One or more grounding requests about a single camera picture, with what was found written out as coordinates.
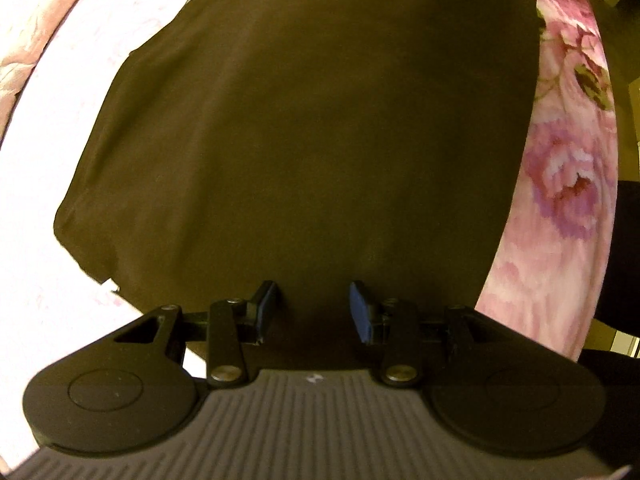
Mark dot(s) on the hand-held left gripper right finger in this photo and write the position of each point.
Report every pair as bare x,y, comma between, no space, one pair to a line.
360,310

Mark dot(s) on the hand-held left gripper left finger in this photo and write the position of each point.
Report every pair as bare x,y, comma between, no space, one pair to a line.
267,305

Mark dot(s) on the black long sleeve shirt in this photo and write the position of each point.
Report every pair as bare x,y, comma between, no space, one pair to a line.
300,110

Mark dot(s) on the pink floral blanket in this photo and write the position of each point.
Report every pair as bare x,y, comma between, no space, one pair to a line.
565,200

